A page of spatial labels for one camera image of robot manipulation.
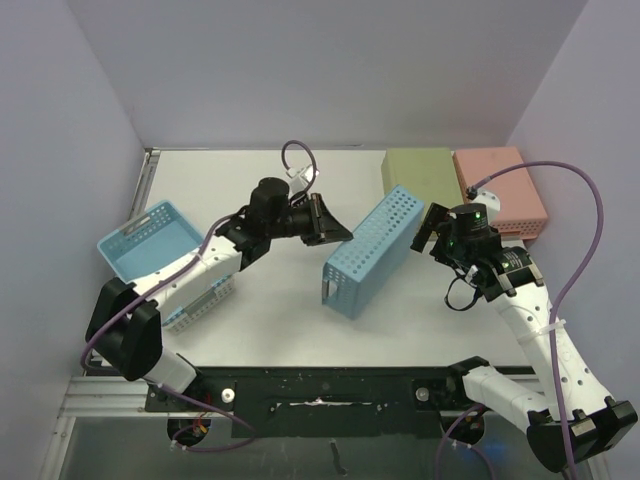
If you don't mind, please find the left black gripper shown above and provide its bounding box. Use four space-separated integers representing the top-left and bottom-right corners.
266 192 351 246

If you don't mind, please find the yellow-green perforated basket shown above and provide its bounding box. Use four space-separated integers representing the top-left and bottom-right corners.
381 148 463 209

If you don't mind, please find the large blue perforated basket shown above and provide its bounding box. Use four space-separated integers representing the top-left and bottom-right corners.
322 185 424 320

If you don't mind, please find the pink perforated basket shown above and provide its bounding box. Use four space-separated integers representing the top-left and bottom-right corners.
453 147 548 240

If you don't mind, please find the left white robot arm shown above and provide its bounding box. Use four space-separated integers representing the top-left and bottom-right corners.
81 177 353 411

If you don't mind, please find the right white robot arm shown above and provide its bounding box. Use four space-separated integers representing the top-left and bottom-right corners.
411 203 638 473

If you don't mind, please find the small blue perforated basket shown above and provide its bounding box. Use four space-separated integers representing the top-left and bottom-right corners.
97 200 204 282

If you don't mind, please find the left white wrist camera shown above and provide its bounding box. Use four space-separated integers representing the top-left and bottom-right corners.
285 165 318 195

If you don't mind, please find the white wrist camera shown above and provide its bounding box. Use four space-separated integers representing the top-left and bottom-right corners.
466 187 501 223
285 165 318 195

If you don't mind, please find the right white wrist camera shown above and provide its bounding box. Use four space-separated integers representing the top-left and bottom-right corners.
466 187 501 223

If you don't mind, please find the black table front rail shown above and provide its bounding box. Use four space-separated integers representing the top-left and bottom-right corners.
144 365 506 441

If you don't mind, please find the aluminium frame rail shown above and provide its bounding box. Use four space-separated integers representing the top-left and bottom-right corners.
39 374 151 480

